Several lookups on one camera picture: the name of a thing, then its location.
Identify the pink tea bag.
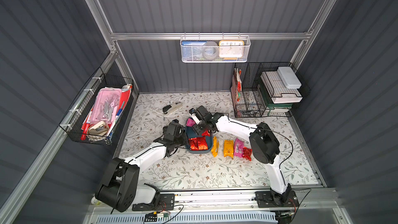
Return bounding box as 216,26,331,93
234,139,244,158
186,118,196,127

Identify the teal plastic storage box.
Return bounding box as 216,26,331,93
185,118,213,154

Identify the yellow tea bag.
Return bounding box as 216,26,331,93
223,140,234,158
211,136,219,157

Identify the red tea bag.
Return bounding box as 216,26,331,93
201,130,211,136
189,136,208,151
242,147,252,161

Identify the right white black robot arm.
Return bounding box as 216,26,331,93
189,106,292,206

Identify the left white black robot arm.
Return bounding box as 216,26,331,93
94,119,188,212

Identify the blue box in basket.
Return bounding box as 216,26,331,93
180,40,206,61

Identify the white flat box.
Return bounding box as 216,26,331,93
277,66,302,89

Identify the beige black stapler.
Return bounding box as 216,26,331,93
162,102,182,115

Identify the red packet in organizer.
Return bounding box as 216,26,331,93
234,68,242,102

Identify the floral table mat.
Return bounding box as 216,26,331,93
120,92,320,190

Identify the green paper tray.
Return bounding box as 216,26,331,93
264,104,293,117

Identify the grey tape roll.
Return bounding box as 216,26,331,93
202,41,219,61

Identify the yellow white alarm clock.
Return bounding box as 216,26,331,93
218,40,245,59

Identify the pink pencil case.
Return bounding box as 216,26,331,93
90,88,122,125

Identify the black wire desk organizer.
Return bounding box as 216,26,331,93
231,62,311,118

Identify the white wire wall basket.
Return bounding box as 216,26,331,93
180,35,251,63

